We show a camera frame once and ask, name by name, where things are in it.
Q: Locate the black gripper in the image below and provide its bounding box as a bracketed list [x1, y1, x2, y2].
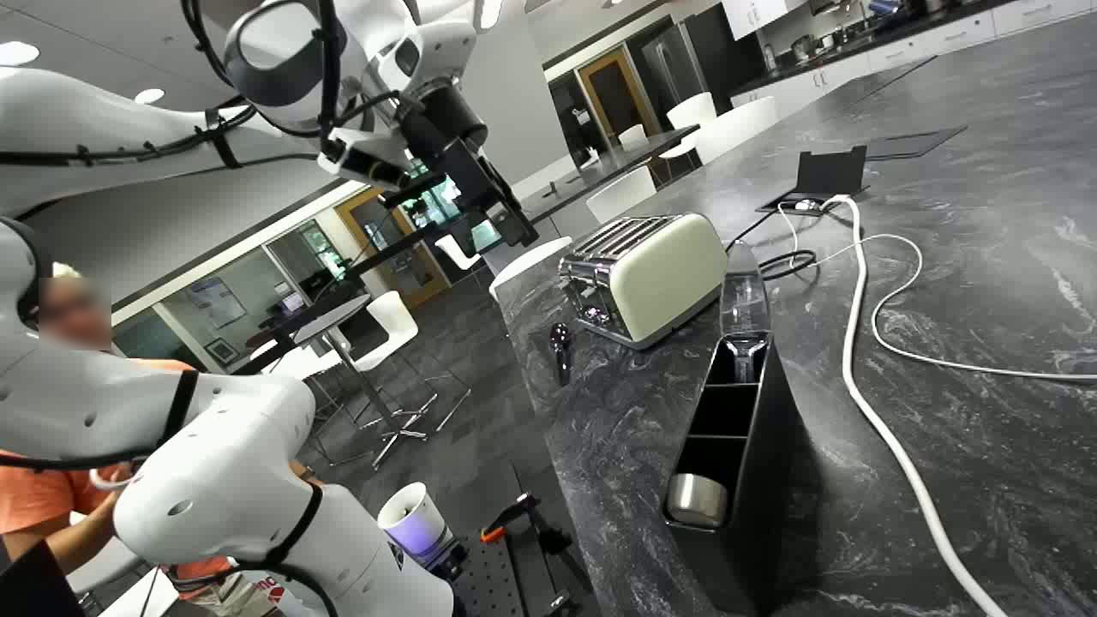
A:
[396, 83, 537, 253]

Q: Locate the clear plastic scoop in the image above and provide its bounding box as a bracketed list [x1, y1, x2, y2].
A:
[720, 247, 766, 383]

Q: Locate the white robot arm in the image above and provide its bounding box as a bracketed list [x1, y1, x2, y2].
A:
[0, 0, 533, 617]

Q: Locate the black divided organizer box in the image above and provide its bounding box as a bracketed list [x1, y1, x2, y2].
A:
[660, 336, 797, 617]

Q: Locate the black table power outlet box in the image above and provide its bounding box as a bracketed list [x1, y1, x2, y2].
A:
[796, 149, 866, 197]

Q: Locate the cream four-slot toaster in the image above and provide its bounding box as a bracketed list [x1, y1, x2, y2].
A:
[560, 213, 725, 350]

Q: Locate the orange black clamp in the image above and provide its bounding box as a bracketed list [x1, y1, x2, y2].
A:
[477, 495, 537, 544]

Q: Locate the silver metal cup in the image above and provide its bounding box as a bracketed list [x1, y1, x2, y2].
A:
[667, 473, 725, 527]

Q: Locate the person in orange shirt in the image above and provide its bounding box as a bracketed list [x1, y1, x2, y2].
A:
[0, 467, 234, 617]

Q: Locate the black toaster cord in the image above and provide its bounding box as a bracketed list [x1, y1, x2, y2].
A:
[722, 202, 824, 285]

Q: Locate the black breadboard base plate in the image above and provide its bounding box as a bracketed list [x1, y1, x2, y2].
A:
[456, 530, 595, 617]

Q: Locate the white power cable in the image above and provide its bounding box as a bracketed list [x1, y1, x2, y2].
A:
[776, 193, 1097, 617]

